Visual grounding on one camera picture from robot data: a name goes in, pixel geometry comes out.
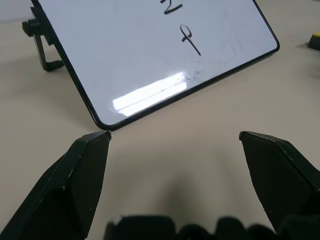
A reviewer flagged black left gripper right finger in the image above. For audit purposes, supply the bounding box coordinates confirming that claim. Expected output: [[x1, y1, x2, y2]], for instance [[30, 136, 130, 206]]
[[238, 130, 320, 235]]

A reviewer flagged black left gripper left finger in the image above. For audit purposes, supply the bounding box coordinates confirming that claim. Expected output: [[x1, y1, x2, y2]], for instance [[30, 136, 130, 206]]
[[0, 130, 112, 240]]

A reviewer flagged yellow and black object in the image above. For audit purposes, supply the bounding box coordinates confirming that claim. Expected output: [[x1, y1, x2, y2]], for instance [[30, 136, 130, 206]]
[[307, 31, 320, 50]]

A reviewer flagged black whiteboard stand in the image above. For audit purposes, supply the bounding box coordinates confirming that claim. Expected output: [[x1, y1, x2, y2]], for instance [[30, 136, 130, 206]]
[[21, 5, 65, 73]]

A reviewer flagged white board with black frame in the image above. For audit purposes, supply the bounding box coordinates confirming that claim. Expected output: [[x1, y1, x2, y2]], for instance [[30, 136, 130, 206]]
[[30, 0, 281, 131]]

